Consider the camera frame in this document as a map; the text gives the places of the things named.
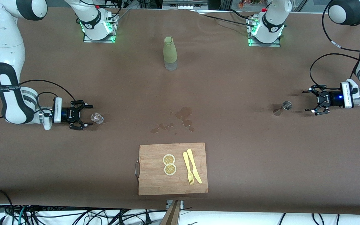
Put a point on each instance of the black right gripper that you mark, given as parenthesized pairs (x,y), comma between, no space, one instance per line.
(67,114)

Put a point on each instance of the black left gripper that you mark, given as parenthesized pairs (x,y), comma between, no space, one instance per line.
(330,98)

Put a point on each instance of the clear glass cup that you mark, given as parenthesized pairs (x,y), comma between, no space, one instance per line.
(97,118)

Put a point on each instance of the steel measuring jigger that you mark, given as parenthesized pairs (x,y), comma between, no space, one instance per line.
(287,105)

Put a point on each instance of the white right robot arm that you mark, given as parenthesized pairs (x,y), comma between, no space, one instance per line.
(5,47)

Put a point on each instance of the brown table cover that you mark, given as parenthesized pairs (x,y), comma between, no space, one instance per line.
(261,156)

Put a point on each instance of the lemon slice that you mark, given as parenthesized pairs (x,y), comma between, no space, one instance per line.
(170,169)
(169,159)

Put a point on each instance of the bamboo cutting board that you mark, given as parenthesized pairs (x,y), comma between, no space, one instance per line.
(155,184)

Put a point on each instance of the liquid spill puddle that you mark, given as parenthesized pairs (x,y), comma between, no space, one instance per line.
(184,114)

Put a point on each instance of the green sleeved glass bottle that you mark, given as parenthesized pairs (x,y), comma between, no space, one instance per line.
(170,51)

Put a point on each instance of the yellow plastic fork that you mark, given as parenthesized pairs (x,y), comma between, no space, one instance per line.
(187,164)

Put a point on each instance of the yellow plastic knife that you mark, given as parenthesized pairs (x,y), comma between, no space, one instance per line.
(192,162)

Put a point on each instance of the grey power strip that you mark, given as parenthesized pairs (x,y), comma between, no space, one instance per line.
(184,3)

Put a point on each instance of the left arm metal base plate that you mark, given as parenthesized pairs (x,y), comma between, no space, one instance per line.
(277,43)

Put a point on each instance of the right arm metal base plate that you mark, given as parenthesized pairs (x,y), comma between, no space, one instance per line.
(105,40)

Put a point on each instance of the small metal bracket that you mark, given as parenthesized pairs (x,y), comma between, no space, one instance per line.
(181,203)

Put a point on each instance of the wooden post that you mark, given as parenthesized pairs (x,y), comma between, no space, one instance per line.
(172,215)

